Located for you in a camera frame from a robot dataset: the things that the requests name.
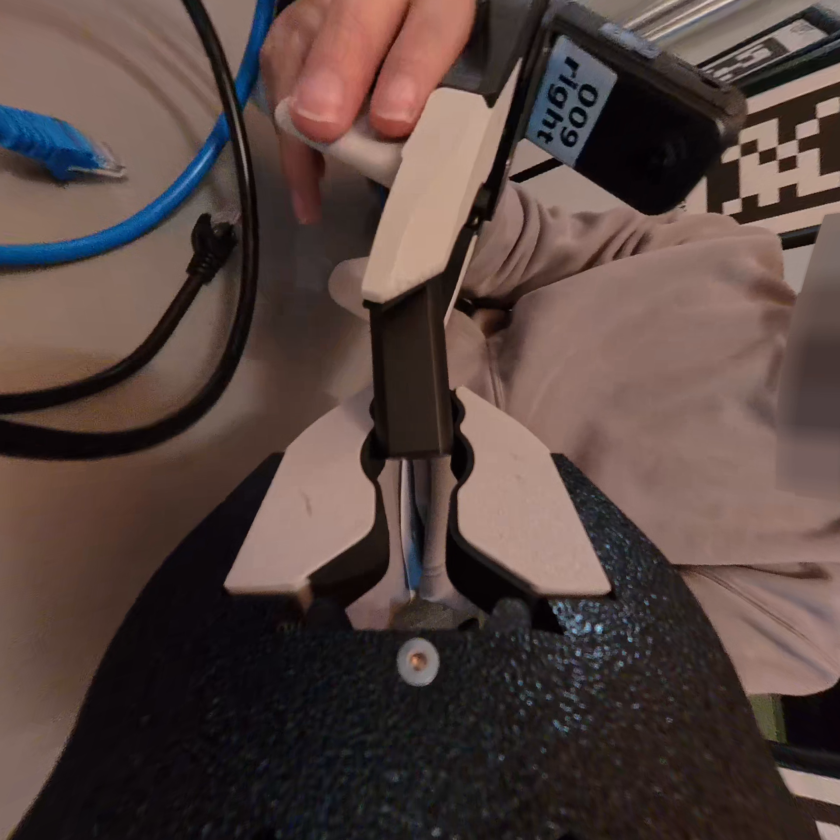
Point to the person's right hand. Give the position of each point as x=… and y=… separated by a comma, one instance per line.
x=367, y=46

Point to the person's right forearm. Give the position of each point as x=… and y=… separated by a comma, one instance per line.
x=643, y=367

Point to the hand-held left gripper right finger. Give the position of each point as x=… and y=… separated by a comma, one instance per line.
x=525, y=518

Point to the chrome metal bar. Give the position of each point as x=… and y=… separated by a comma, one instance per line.
x=676, y=14

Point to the small black network box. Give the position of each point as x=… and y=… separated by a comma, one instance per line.
x=410, y=367

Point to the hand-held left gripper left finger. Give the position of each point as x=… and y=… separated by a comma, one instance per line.
x=315, y=512

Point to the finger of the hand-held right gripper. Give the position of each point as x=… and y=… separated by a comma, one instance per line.
x=433, y=197
x=348, y=289

